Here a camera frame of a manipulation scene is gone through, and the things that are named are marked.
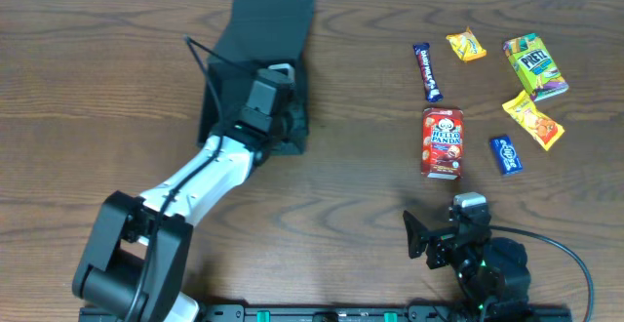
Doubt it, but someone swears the black gift box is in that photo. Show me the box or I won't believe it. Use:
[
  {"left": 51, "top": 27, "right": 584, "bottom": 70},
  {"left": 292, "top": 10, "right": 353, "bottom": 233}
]
[{"left": 197, "top": 0, "right": 316, "bottom": 157}]

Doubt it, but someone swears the red Hello Panda box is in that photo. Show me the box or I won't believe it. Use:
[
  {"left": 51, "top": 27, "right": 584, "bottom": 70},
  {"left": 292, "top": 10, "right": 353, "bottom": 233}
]
[{"left": 421, "top": 107, "right": 464, "bottom": 181}]

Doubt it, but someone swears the Dairy Milk chocolate bar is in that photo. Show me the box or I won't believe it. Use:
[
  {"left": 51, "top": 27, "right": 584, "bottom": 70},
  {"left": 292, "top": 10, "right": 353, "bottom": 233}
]
[{"left": 412, "top": 42, "right": 444, "bottom": 102}]

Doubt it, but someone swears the green Pretz box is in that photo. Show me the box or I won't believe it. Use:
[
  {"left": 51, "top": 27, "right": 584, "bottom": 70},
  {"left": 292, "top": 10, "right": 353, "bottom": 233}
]
[{"left": 502, "top": 33, "right": 569, "bottom": 101}]

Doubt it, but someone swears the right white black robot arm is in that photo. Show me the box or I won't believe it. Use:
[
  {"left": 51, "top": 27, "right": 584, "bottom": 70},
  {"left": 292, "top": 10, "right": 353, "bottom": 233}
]
[{"left": 403, "top": 205, "right": 532, "bottom": 321}]

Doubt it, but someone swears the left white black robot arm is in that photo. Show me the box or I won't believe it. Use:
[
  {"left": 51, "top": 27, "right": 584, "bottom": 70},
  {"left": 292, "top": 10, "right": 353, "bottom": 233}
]
[{"left": 72, "top": 63, "right": 306, "bottom": 321}]

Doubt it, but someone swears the blue Eclipse mint box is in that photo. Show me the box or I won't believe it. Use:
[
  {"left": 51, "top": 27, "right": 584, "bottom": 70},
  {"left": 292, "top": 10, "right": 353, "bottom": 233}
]
[{"left": 489, "top": 135, "right": 524, "bottom": 176}]

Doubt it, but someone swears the yellow orange snack packet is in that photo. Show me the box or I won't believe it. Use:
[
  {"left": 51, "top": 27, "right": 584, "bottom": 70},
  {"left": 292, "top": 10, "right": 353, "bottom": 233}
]
[{"left": 502, "top": 91, "right": 565, "bottom": 151}]

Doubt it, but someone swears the small yellow snack packet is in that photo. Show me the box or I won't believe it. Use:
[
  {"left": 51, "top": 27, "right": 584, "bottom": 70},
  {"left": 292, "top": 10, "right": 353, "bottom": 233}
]
[{"left": 446, "top": 26, "right": 487, "bottom": 62}]

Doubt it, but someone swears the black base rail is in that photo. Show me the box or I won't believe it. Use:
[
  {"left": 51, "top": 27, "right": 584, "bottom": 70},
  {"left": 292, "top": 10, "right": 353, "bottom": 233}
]
[{"left": 78, "top": 303, "right": 572, "bottom": 322}]

